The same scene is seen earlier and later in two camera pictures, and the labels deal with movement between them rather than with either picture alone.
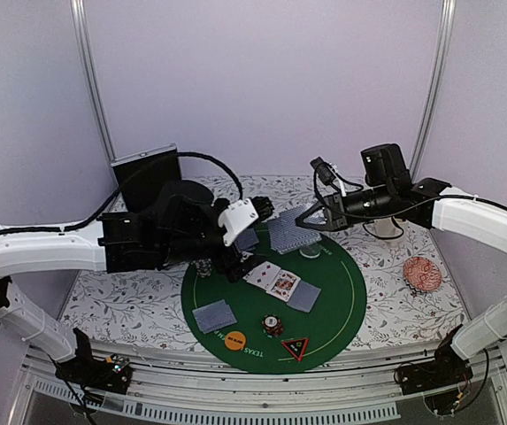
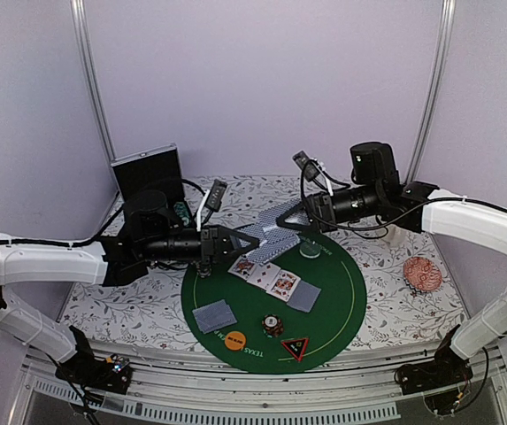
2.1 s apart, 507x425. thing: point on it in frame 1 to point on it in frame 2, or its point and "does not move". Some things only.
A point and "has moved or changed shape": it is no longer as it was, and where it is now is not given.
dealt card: [213, 315] does not move
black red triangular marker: [297, 347] does not move
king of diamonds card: [284, 285] does not move
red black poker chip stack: [272, 326] does not move
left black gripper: [226, 264] to [218, 253]
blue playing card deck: [286, 235] has moved or changed shape
